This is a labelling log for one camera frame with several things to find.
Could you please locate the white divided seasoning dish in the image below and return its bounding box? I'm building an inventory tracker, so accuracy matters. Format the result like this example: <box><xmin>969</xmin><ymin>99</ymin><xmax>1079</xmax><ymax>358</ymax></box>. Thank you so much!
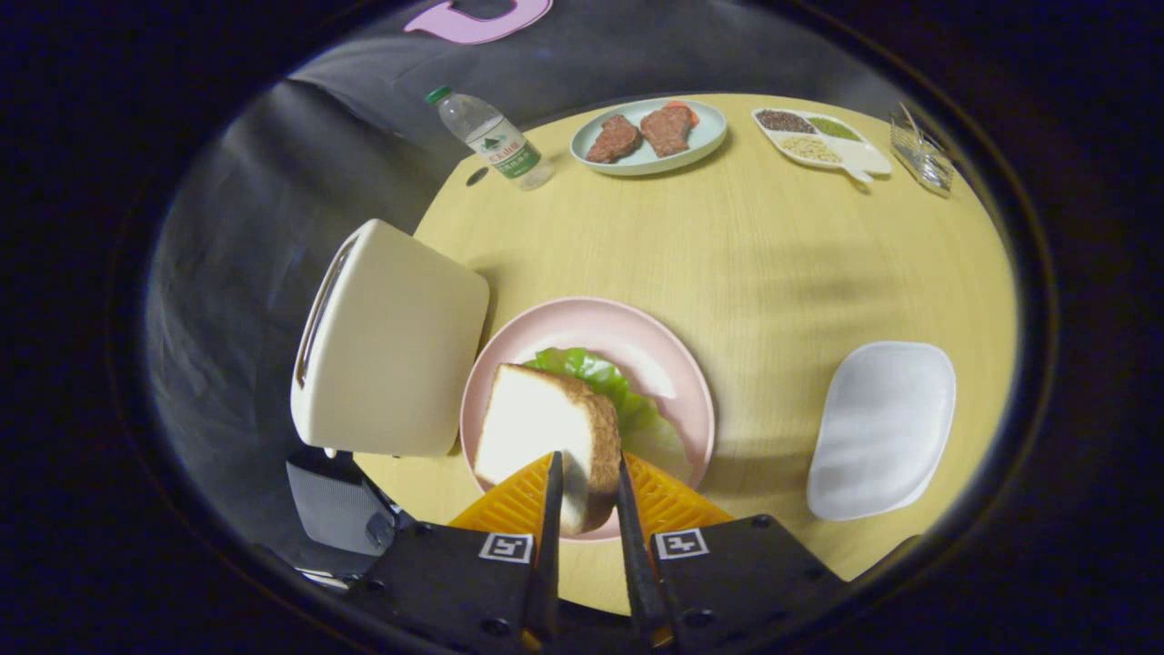
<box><xmin>751</xmin><ymin>107</ymin><xmax>894</xmax><ymax>183</ymax></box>

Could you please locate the clear plastic water bottle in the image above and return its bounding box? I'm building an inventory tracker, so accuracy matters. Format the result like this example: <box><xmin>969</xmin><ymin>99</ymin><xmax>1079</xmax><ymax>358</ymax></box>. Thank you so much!
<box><xmin>426</xmin><ymin>86</ymin><xmax>556</xmax><ymax>191</ymax></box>

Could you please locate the white rounded square plate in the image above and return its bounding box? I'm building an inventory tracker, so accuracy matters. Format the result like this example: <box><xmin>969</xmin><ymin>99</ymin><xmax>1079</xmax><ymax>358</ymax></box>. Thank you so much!
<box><xmin>807</xmin><ymin>341</ymin><xmax>958</xmax><ymax>522</ymax></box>

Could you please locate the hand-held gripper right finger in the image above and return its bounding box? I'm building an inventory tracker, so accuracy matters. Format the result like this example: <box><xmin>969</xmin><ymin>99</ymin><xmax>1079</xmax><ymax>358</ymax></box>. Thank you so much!
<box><xmin>617</xmin><ymin>452</ymin><xmax>851</xmax><ymax>651</ymax></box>

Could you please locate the pale green round plate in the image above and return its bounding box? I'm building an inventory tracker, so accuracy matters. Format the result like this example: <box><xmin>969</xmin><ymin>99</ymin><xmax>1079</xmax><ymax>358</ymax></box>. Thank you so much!
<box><xmin>570</xmin><ymin>97</ymin><xmax>728</xmax><ymax>176</ymax></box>

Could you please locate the clear glass cup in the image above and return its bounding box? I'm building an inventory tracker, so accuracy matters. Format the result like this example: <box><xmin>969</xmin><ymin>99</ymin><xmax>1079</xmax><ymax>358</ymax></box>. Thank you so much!
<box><xmin>888</xmin><ymin>102</ymin><xmax>956</xmax><ymax>197</ymax></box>

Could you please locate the cream white toaster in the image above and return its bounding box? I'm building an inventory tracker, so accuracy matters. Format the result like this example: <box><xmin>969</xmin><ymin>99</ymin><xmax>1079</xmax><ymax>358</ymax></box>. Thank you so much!
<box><xmin>290</xmin><ymin>218</ymin><xmax>491</xmax><ymax>459</ymax></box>

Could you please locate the white bread slice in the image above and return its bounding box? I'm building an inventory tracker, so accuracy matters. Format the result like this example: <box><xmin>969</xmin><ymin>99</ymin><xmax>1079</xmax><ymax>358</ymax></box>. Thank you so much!
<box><xmin>473</xmin><ymin>363</ymin><xmax>622</xmax><ymax>537</ymax></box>

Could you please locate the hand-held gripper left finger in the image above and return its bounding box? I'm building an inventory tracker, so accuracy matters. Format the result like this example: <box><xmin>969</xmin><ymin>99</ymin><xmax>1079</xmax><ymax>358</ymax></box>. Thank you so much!
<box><xmin>350</xmin><ymin>450</ymin><xmax>565</xmax><ymax>651</ymax></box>

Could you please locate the green lettuce leaf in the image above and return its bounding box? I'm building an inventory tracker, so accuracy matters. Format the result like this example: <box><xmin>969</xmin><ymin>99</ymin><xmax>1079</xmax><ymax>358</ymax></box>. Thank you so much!
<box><xmin>523</xmin><ymin>347</ymin><xmax>692</xmax><ymax>483</ymax></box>

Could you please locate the pink round plate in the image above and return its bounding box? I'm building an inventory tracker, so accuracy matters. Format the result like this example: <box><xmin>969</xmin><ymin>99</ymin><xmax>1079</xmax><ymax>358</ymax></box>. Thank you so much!
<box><xmin>459</xmin><ymin>297</ymin><xmax>717</xmax><ymax>543</ymax></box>

